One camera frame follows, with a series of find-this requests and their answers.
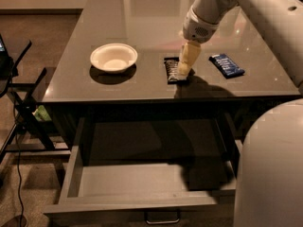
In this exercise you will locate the white paper bowl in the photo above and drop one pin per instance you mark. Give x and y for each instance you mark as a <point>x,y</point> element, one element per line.
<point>113,58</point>

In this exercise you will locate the open grey top drawer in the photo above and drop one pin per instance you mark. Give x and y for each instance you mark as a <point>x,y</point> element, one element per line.
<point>147,166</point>

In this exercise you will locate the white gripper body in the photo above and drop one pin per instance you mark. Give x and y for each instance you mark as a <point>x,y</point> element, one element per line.
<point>198,29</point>

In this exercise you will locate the metal drawer handle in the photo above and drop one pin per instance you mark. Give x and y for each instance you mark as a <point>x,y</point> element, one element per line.
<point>162,217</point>

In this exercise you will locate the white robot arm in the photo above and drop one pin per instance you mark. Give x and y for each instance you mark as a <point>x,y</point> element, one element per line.
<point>269,191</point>

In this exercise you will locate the blue rxbar snack bar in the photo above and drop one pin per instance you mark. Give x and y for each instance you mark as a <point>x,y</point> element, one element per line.
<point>226,66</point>

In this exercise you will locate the black folding stand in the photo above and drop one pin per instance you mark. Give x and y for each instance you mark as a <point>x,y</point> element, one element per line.
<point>24,97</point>

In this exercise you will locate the black rxbar chocolate bar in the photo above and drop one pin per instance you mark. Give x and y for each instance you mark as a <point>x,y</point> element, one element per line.
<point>171,65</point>

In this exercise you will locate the green packet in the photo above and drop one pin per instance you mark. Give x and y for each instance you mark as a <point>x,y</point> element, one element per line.
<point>41,114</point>

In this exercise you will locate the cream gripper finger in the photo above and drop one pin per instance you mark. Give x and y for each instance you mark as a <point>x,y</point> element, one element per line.
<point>189,54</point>

